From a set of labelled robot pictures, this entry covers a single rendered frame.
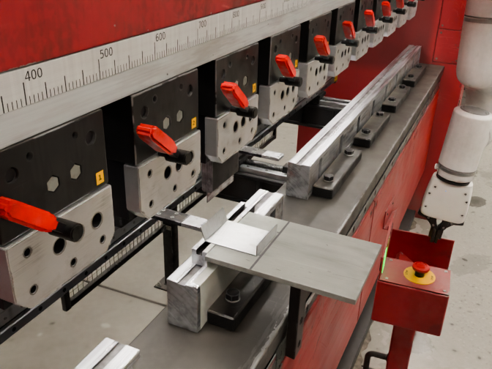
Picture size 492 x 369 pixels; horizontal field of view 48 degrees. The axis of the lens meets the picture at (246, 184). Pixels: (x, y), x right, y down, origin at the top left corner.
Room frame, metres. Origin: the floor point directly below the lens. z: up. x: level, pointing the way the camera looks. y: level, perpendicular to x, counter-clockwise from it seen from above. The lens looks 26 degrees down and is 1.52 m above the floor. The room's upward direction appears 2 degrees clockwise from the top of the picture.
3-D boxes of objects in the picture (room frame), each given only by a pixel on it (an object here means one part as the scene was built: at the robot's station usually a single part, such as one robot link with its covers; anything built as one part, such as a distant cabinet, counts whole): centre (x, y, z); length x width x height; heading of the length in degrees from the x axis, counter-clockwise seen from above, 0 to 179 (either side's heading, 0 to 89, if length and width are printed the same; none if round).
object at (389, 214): (1.75, -0.52, 0.59); 0.15 x 0.02 x 0.07; 156
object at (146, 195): (0.68, 0.14, 1.26); 0.15 x 0.09 x 0.17; 156
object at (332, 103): (2.27, -0.16, 0.81); 0.64 x 0.08 x 0.14; 66
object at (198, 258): (0.91, 0.04, 0.99); 0.20 x 0.03 x 0.03; 156
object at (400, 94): (2.14, -0.59, 0.89); 0.30 x 0.05 x 0.03; 156
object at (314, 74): (1.23, -0.11, 1.26); 0.15 x 0.09 x 0.17; 156
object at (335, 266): (0.82, -0.09, 1.00); 0.26 x 0.18 x 0.01; 66
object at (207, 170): (0.89, 0.04, 1.13); 0.10 x 0.02 x 0.10; 156
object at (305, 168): (2.04, -0.48, 0.92); 1.67 x 0.06 x 0.10; 156
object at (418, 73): (2.51, -0.75, 0.89); 0.30 x 0.05 x 0.03; 156
